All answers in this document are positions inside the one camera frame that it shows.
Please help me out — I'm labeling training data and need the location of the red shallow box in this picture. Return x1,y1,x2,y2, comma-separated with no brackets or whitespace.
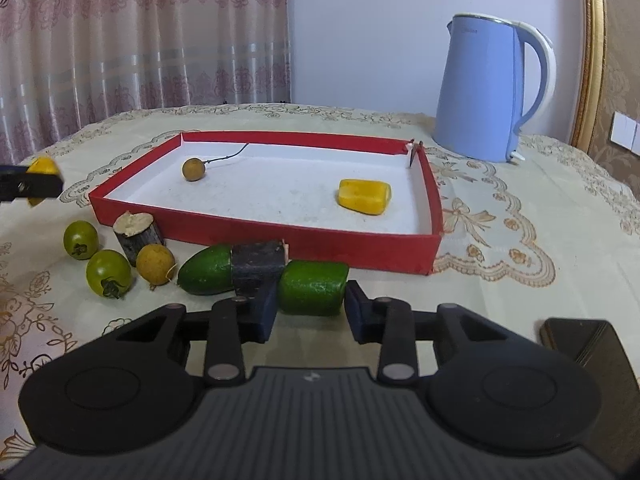
89,130,445,277

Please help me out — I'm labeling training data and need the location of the dark flat object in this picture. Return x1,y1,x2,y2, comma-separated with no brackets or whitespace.
539,317,640,401

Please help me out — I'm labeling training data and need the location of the green tomato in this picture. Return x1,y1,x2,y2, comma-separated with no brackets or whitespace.
63,220,100,261
86,249,133,300

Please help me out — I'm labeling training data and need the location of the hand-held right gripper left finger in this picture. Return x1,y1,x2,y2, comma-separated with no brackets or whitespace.
116,282,279,387

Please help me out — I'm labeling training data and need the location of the green cucumber block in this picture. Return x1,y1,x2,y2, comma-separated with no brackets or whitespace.
278,260,350,317

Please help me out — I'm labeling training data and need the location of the gold frame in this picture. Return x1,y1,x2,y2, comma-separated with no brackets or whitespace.
570,0,608,156

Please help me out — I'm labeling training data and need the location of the dark sugarcane piece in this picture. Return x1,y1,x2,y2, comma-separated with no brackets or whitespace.
230,240,291,297
113,211,166,267

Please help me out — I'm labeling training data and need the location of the large yellow fruit chunk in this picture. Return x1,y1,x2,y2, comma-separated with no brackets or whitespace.
337,178,392,217

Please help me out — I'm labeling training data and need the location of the light blue electric kettle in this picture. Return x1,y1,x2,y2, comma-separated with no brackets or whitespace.
432,13,557,163

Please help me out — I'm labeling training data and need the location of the brown longan with long stem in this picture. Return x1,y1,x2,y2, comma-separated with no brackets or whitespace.
182,142,250,182

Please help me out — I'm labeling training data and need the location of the white wall switch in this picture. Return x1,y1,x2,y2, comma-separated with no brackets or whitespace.
610,112,640,153

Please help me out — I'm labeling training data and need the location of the small yellow fruit piece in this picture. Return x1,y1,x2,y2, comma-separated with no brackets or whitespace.
27,156,62,207

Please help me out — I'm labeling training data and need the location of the rounded green cucumber piece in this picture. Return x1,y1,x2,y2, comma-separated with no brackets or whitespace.
177,245,235,296

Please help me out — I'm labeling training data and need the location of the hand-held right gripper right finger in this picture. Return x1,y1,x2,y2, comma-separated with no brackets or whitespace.
345,280,524,386

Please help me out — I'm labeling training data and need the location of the pink patterned curtain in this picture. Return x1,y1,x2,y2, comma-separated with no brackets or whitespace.
0,0,292,166

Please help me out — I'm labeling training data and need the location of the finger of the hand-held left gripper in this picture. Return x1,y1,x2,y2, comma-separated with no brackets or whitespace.
0,165,64,202

